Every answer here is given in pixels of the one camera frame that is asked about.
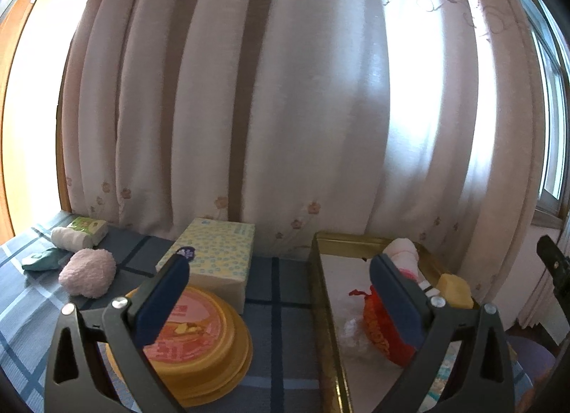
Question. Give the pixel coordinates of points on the yellow dotted tissue box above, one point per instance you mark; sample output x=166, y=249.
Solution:
x=209, y=257

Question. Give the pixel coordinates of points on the yellow round container pink lid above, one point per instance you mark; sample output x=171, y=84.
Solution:
x=209, y=350

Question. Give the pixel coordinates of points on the wooden door frame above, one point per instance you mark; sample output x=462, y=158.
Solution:
x=6, y=150

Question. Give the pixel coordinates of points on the white and pink plush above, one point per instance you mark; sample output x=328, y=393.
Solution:
x=403, y=252

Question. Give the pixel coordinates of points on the pink fluffy cloth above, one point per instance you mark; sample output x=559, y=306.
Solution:
x=89, y=273

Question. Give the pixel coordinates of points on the purple stool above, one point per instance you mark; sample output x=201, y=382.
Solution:
x=530, y=350

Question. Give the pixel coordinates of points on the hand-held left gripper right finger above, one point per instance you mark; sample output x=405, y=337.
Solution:
x=396, y=301

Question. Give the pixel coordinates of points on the white towel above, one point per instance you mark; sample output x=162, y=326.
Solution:
x=71, y=237

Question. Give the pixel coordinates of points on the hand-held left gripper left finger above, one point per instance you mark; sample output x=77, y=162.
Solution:
x=162, y=301

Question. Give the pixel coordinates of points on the teal cloth pouch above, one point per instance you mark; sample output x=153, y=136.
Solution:
x=42, y=260

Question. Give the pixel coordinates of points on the green tissue packet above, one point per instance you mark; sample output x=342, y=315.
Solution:
x=89, y=227

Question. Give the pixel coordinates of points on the clear plastic bag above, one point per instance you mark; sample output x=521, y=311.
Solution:
x=356, y=335

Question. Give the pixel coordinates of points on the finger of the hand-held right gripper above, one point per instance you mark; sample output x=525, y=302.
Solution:
x=556, y=266

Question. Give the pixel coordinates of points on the floral white curtain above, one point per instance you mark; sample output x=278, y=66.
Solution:
x=285, y=106

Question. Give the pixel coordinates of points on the blue plaid tablecloth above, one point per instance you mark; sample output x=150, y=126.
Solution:
x=285, y=288

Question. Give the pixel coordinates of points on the window frame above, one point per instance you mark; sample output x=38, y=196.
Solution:
x=554, y=128

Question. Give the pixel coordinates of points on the yellow sponge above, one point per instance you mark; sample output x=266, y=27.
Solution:
x=454, y=290

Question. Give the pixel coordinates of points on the gold metal tray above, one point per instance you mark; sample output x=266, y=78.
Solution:
x=338, y=270

